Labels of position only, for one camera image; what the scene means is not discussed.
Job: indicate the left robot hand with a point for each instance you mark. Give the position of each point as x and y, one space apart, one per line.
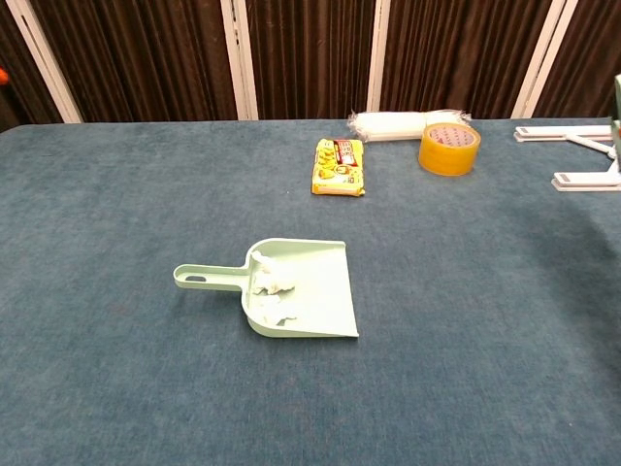
3 76

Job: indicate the white paper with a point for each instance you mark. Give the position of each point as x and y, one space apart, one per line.
271 281

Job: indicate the mint green plastic dustpan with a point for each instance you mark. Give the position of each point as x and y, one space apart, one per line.
320 291

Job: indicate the mint green hand broom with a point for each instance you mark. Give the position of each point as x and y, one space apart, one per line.
617 116

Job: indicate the dark brown curtain panel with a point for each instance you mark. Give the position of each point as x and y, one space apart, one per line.
145 58
592 48
310 58
14 107
461 53

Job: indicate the blue felt table cover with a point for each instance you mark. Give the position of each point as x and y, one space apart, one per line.
145 388

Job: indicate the yellow snack packet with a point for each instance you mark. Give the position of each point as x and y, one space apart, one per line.
338 167

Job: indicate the white plastic cups pack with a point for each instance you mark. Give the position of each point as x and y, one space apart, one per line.
393 127

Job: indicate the yellow packing tape roll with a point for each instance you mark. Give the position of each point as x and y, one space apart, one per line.
446 157

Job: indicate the white folding stand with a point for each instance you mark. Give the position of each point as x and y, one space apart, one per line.
582 179

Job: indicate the white partition frame post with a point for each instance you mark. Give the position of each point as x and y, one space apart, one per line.
378 53
46 63
543 58
240 58

